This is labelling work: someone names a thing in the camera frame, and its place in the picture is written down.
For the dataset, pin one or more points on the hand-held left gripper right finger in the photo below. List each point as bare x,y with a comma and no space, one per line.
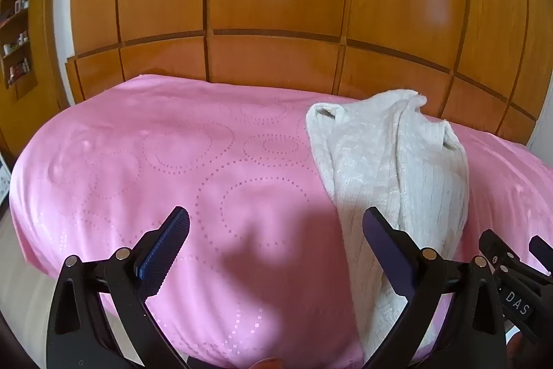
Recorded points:
384,243

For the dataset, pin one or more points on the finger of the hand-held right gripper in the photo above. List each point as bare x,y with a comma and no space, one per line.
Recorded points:
497,248
543,250

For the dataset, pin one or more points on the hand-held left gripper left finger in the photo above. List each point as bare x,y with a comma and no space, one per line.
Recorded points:
166,241

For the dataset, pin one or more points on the white knitted garment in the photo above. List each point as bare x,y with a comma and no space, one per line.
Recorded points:
367,161

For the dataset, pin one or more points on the pink bed cover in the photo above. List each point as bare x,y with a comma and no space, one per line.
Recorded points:
173,161

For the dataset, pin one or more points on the wooden wall shelf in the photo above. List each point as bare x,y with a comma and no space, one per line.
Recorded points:
17,36

